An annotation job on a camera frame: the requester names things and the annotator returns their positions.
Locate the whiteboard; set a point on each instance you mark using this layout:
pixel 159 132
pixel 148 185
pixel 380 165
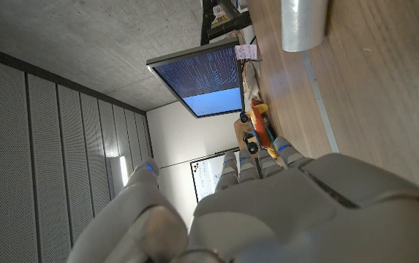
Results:
pixel 205 179

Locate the clear plastic wrap roll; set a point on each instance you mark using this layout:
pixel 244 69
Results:
pixel 300 25

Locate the flat computer monitor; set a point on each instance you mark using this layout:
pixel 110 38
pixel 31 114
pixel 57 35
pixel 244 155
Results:
pixel 205 76

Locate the wall light strip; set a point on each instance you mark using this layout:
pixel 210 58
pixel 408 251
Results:
pixel 123 171

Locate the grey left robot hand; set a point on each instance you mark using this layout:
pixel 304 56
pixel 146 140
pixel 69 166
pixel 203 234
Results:
pixel 304 215

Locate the paper note on monitor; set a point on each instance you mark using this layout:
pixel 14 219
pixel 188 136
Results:
pixel 246 52

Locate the colourful toy airplane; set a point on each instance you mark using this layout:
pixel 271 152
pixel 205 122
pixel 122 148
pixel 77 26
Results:
pixel 258 126

